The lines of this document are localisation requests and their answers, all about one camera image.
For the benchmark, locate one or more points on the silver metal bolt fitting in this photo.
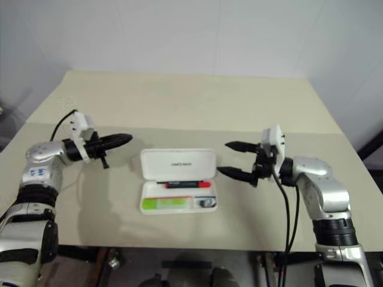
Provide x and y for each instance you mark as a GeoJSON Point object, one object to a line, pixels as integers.
{"type": "Point", "coordinates": [114, 262]}

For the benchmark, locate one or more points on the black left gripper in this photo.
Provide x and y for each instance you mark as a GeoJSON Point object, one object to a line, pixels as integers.
{"type": "Point", "coordinates": [94, 148]}

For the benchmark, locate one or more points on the black marker with red cap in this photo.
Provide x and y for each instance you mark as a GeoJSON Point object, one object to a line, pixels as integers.
{"type": "Point", "coordinates": [203, 184]}

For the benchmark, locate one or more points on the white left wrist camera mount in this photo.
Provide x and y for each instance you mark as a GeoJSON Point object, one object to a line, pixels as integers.
{"type": "Point", "coordinates": [82, 122]}

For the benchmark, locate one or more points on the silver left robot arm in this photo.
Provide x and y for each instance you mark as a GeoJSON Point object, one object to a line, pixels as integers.
{"type": "Point", "coordinates": [42, 152]}

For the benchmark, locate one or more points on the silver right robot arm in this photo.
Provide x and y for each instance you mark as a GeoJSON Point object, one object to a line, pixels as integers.
{"type": "Point", "coordinates": [311, 167]}

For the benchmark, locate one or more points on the green rectangular eraser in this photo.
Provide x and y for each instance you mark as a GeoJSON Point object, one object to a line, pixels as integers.
{"type": "Point", "coordinates": [151, 204]}

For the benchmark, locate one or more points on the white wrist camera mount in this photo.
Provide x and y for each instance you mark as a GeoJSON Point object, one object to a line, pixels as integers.
{"type": "Point", "coordinates": [276, 137]}
{"type": "Point", "coordinates": [82, 122]}

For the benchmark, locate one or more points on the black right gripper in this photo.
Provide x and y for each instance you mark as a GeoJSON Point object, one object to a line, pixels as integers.
{"type": "Point", "coordinates": [264, 164]}

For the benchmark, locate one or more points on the white hinged pencil case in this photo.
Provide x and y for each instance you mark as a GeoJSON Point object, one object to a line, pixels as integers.
{"type": "Point", "coordinates": [179, 161]}

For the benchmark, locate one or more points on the black stand frame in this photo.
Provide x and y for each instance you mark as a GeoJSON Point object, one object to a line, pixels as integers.
{"type": "Point", "coordinates": [378, 161]}

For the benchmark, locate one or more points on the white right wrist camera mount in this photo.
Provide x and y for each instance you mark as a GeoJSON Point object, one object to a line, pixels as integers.
{"type": "Point", "coordinates": [276, 137]}

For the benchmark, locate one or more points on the rusty metal table leg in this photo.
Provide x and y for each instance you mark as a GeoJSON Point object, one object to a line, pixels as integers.
{"type": "Point", "coordinates": [104, 266]}

